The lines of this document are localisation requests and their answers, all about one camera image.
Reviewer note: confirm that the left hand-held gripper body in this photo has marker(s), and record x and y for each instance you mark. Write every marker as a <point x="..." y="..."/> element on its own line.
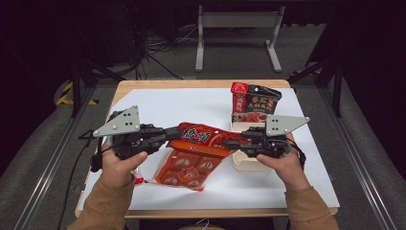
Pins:
<point x="123" y="124"/>

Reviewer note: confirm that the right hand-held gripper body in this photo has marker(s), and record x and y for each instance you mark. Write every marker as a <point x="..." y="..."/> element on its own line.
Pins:
<point x="277" y="140"/>

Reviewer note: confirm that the white plastic storage box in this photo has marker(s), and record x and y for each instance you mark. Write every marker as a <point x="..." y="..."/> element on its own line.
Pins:
<point x="245" y="163"/>

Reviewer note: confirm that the black and red seasoning packet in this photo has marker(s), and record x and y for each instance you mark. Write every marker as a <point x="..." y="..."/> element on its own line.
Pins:
<point x="255" y="100"/>

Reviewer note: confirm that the large orange seasoning packet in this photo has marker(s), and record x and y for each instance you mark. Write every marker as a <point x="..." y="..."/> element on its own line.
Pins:
<point x="191" y="159"/>

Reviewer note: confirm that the person's right hand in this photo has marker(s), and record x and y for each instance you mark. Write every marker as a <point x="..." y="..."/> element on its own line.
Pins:
<point x="287" y="172"/>

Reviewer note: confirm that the person's left hand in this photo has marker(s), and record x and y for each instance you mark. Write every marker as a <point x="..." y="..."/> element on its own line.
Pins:
<point x="119" y="172"/>

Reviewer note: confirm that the white table mat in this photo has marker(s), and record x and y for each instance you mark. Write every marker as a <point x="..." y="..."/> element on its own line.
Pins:
<point x="191" y="102"/>

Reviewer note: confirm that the small red clear packet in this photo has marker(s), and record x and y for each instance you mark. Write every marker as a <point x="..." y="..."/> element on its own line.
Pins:
<point x="139" y="179"/>

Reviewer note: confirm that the black tripod stand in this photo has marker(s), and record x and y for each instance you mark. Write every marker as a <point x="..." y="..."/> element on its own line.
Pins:
<point x="336" y="86"/>
<point x="76" y="86"/>

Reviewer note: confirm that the grey metal stand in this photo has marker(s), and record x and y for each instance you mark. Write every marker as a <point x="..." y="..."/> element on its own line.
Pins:
<point x="239" y="19"/>

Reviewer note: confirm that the aluminium rail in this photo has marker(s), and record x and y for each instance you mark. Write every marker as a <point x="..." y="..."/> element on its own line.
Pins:
<point x="48" y="172"/>
<point x="364" y="172"/>

